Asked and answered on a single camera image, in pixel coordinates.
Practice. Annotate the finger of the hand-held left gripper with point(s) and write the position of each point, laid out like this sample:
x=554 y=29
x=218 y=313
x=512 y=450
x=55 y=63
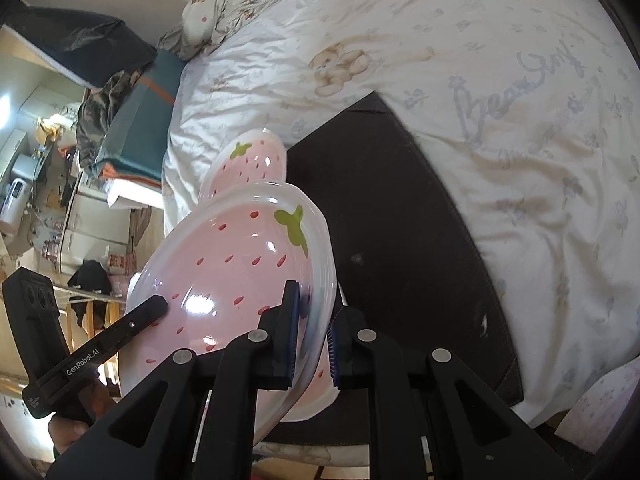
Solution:
x=147 y=315

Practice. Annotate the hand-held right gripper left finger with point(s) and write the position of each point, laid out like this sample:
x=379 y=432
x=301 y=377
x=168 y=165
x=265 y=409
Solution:
x=292 y=330

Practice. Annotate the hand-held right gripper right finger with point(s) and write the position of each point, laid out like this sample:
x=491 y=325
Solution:
x=334 y=355

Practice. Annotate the large pink strawberry plate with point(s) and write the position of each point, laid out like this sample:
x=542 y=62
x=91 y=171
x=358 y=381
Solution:
x=225 y=270

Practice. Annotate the medium pink strawberry plate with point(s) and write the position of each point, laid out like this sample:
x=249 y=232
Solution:
x=255 y=165

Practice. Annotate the person's left hand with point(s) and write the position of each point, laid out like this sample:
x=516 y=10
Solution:
x=70 y=432

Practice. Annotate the black cloth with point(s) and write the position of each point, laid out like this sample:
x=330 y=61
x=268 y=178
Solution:
x=90 y=275

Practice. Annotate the white kitchen base cabinets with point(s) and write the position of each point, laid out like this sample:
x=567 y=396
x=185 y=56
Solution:
x=90 y=230

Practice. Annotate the white nightstand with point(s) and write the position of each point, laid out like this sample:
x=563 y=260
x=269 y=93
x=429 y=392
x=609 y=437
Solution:
x=130 y=195

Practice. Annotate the white water heater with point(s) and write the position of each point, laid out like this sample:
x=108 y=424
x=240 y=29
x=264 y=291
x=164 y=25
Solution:
x=15 y=200

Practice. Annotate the dark round tray table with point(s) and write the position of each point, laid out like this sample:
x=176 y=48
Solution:
x=400 y=240

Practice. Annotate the camouflage jacket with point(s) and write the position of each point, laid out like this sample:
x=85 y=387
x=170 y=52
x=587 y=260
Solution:
x=100 y=105

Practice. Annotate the white printed bedsheet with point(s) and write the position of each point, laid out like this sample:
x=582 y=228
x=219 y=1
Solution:
x=500 y=185

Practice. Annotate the pink dotted cloth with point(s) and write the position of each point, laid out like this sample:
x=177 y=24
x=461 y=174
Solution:
x=600 y=405

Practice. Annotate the dark hanging garment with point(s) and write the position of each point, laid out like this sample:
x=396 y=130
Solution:
x=85 y=40

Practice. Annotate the grey bear print quilt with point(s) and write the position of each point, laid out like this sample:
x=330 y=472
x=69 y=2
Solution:
x=235 y=5

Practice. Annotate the teal bed frame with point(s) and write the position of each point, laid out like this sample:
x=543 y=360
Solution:
x=140 y=110

